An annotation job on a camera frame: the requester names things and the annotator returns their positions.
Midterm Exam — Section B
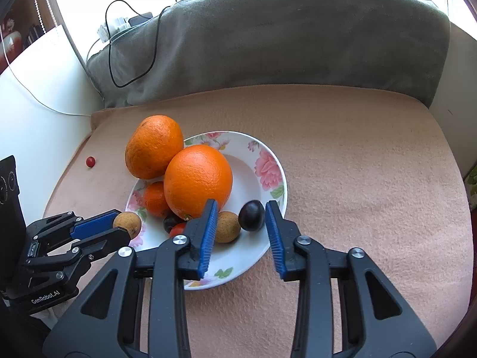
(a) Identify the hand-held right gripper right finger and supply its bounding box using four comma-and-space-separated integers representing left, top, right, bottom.
264, 200, 437, 358

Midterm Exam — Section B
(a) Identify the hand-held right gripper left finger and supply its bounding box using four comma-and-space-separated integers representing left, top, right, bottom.
43, 199, 219, 358

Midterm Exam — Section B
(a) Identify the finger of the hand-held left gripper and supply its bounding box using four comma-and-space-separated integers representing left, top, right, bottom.
24, 210, 123, 255
22, 227, 132, 281

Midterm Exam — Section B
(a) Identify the dark purple plum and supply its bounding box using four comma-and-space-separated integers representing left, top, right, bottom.
163, 214, 184, 234
238, 200, 266, 231

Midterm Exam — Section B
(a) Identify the brown longan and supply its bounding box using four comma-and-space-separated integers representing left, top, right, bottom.
113, 211, 143, 239
213, 211, 241, 244

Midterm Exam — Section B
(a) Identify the small orange tangerine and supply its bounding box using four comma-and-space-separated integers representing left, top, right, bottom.
143, 181, 173, 218

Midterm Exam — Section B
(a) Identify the white floral plate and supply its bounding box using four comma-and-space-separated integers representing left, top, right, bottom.
125, 130, 287, 291

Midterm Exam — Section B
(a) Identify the large smooth orange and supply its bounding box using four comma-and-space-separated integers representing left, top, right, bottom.
163, 145, 233, 220

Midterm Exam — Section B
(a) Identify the large bumpy orange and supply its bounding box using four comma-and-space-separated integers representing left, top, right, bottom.
124, 115, 185, 180

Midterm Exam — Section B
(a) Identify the peach blanket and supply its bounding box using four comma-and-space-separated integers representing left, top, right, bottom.
35, 84, 474, 358

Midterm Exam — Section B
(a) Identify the grey-green blanket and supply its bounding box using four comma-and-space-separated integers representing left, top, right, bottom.
86, 0, 451, 109

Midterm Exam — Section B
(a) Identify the white power strip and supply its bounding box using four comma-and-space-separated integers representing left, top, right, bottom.
96, 16, 131, 42

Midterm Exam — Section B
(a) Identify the green patterned bag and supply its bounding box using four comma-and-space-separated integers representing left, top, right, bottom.
463, 164, 477, 210

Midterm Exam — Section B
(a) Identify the white cable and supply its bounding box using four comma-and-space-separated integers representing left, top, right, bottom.
0, 26, 92, 116

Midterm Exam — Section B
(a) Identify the black cable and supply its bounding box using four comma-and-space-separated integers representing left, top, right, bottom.
105, 0, 173, 89

